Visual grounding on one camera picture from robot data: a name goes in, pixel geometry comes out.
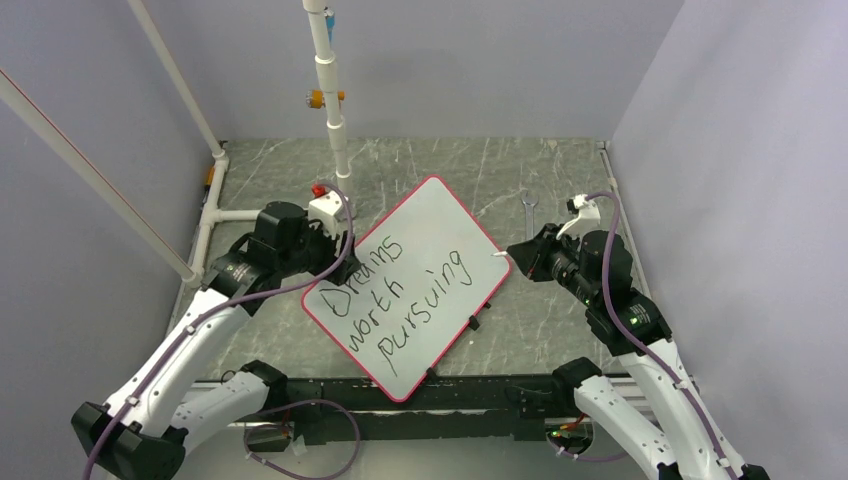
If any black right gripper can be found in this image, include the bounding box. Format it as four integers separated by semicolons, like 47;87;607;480
508;222;599;306

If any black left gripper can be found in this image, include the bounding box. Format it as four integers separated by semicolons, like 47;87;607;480
277;210;361;285

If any red framed whiteboard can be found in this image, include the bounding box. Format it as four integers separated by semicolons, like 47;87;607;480
301;175;512;403

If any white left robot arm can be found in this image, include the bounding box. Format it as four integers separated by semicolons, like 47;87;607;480
71;192;359;479

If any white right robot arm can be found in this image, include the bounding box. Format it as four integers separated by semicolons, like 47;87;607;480
506;224;769;479

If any silver combination wrench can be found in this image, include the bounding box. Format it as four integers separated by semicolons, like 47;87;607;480
521;190;538;240

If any white slanted corner pipe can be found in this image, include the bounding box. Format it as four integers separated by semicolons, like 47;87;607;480
128;0;259;286

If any orange pipe clamp knob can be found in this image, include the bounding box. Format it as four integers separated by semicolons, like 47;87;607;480
305;90;345;109

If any white vertical pvc pipe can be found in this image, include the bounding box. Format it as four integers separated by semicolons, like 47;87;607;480
302;0;356;218

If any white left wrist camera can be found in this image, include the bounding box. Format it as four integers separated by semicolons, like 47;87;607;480
307;184;347;237

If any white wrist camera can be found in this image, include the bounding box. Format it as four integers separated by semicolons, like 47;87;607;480
555;194;601;240
307;184;347;237

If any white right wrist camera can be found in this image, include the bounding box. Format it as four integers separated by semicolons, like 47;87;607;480
555;194;601;240

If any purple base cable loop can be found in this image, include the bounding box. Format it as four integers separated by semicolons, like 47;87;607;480
242;397;362;480

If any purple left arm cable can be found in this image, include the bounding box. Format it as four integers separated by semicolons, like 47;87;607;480
80;182;356;480

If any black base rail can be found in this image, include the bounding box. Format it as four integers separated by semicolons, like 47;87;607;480
258;374;579;445

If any white red wall trim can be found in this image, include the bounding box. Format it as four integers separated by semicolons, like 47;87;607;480
1;70;200;286

